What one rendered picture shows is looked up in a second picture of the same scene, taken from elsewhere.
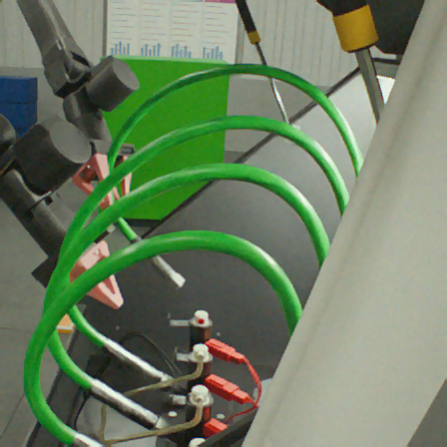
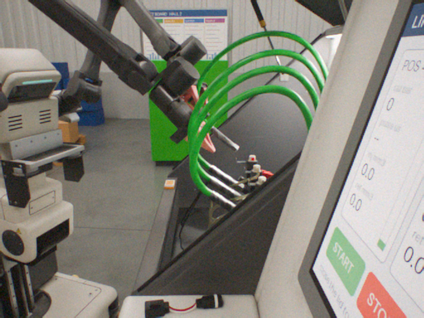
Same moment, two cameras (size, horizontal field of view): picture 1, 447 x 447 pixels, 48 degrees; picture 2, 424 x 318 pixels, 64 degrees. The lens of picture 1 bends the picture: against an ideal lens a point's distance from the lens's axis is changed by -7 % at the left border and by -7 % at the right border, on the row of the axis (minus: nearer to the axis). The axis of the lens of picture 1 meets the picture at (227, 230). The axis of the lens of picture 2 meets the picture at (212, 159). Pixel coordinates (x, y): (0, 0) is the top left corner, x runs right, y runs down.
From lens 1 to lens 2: 0.28 m
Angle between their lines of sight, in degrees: 4
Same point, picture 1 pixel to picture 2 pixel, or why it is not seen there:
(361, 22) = not seen: outside the picture
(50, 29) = (153, 25)
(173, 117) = not seen: hidden behind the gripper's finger
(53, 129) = (182, 62)
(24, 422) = (161, 223)
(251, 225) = (265, 127)
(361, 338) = (351, 70)
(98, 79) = (187, 48)
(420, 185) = (366, 19)
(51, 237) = (181, 117)
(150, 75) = not seen: hidden behind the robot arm
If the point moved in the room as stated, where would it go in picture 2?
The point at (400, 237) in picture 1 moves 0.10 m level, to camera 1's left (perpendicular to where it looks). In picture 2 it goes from (361, 36) to (274, 36)
